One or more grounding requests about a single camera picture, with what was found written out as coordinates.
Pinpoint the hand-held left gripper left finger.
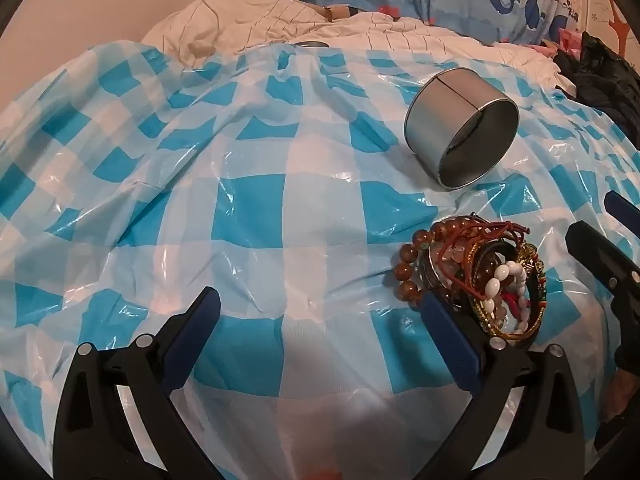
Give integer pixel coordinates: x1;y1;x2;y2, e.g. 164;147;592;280
52;286;222;480

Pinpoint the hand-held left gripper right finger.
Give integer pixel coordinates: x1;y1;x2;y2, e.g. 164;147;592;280
415;291;586;480

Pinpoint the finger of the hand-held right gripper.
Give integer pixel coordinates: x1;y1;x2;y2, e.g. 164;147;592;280
603;191;640;235
566;220;640;302

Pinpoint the green and gold bracelet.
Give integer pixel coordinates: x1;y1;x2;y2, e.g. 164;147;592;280
474;241;549;342

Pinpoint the white oval bead bracelet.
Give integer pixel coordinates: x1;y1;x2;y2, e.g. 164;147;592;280
479;259;531;335

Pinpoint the silver bangle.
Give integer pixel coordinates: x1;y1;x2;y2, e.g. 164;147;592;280
425;246;452;292

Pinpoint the pale round bead bracelet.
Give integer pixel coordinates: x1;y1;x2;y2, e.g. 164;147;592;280
436;246;472;281

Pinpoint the dark bead bracelet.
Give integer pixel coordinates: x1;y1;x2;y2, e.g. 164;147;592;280
469;244;507;283

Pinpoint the red cord bracelet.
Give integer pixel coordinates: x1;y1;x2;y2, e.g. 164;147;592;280
450;220;532;313

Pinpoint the pile of beaded bracelets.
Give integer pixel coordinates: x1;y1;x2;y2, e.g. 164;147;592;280
392;216;482;304

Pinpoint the round metal tin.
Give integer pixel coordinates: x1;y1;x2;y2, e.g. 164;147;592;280
404;67;521;192

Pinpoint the person's right hand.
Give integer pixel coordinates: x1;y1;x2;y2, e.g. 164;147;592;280
604;367;637;423

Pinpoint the black clothing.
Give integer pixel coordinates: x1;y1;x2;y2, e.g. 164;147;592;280
552;32;640;142

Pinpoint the blue checkered plastic sheet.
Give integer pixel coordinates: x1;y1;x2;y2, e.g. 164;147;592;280
0;42;640;480

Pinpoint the pink cloth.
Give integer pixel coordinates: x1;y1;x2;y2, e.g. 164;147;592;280
520;27;584;59

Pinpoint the white striped quilt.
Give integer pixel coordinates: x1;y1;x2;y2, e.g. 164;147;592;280
140;0;566;91

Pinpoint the white charging cable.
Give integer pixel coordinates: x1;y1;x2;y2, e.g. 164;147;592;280
200;0;224;56

